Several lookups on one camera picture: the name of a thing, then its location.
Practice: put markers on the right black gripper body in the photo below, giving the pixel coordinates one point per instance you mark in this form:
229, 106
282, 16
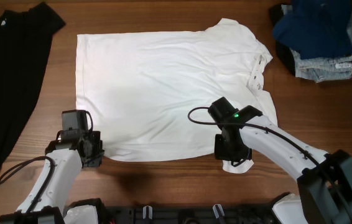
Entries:
226, 149

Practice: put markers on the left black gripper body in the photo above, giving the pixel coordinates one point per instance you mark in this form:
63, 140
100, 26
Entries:
94, 159

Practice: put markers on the white t-shirt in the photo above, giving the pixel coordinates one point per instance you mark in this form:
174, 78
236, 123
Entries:
147, 91

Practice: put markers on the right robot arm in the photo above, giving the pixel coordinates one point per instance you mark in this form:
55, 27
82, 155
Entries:
324, 180

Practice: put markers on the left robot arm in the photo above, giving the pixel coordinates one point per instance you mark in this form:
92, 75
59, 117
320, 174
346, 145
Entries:
64, 159

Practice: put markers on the black garment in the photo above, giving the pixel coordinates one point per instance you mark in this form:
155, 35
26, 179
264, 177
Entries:
25, 43

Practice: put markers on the dark folded garment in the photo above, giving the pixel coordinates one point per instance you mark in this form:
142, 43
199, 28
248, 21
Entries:
276, 14

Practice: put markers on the folded light denim jeans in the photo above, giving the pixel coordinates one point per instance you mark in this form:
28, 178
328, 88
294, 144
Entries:
318, 69

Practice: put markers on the blue folded shirt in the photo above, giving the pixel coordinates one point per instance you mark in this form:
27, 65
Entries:
310, 40

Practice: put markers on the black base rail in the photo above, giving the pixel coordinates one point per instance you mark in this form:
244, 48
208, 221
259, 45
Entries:
240, 214

